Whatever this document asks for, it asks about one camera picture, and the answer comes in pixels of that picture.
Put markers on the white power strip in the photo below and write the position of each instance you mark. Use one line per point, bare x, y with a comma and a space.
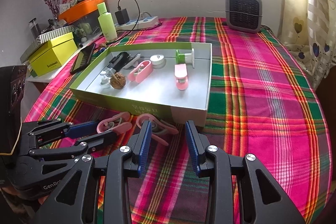
144, 23

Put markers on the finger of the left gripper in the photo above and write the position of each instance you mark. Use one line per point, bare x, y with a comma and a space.
83, 146
62, 129

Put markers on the grey space heater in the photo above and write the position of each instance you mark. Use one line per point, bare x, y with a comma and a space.
244, 15

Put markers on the brown walnut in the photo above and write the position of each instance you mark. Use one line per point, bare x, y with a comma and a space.
117, 81

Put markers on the striped green white box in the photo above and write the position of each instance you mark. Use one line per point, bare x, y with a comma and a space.
43, 38

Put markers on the dark glass jar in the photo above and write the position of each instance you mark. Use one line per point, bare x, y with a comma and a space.
34, 28

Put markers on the small white round jar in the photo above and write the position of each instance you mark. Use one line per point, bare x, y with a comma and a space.
158, 61

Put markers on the black bike light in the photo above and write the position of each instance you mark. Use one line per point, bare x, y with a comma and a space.
117, 63

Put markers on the heart patterned curtain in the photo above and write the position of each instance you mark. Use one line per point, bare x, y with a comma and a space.
308, 32

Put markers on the orange tray box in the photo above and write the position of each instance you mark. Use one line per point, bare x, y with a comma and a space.
79, 10

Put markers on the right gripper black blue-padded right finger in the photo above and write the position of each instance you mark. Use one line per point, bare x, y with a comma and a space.
261, 197

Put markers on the small white plug item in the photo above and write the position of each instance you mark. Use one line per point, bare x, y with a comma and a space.
105, 80

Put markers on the green lotion bottle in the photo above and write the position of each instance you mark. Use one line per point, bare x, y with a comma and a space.
106, 23

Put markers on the black charger with cable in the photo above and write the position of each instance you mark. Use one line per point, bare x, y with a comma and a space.
123, 18

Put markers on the pink clip with grey spring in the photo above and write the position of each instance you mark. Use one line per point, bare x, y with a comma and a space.
159, 128

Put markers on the black white oval device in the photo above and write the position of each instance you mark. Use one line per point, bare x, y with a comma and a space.
132, 62

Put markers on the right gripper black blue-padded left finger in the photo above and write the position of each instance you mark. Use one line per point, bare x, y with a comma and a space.
75, 199

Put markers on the yellow box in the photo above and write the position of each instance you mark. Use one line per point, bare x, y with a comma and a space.
53, 54

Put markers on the small blue toy figure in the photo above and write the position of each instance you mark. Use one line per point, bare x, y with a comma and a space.
102, 47

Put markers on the black smartphone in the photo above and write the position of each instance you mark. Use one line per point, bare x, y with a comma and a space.
83, 59

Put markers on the green white cardboard tray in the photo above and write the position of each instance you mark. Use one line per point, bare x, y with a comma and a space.
157, 94

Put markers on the green white spool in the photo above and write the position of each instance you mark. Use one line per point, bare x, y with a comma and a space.
185, 58

